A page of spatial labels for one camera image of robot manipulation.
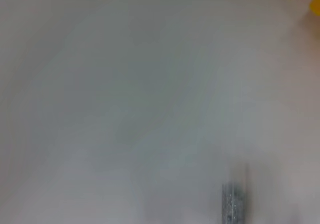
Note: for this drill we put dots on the grey marker pen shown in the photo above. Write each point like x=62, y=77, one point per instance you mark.
x=233, y=204

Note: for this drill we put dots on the yellow plastic storage bin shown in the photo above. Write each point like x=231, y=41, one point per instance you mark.
x=316, y=5

